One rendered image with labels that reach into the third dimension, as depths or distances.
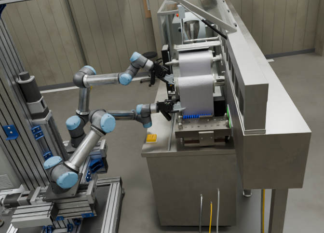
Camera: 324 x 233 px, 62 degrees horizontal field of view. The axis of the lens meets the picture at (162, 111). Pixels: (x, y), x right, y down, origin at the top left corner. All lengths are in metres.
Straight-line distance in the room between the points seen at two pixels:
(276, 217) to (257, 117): 0.66
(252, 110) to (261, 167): 0.28
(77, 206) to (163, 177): 0.64
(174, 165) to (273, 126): 0.99
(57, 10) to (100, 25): 0.79
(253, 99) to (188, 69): 1.14
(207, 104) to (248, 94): 0.98
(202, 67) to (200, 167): 0.75
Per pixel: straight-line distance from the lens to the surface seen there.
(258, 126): 1.12
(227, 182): 2.11
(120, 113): 2.04
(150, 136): 2.06
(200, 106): 2.00
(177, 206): 2.31
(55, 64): 5.88
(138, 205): 2.85
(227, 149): 1.91
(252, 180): 1.28
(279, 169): 1.26
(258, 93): 1.04
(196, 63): 2.11
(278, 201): 1.51
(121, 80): 1.86
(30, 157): 2.15
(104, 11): 5.34
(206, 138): 1.89
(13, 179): 2.28
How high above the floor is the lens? 2.10
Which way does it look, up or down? 30 degrees down
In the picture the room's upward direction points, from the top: 9 degrees counter-clockwise
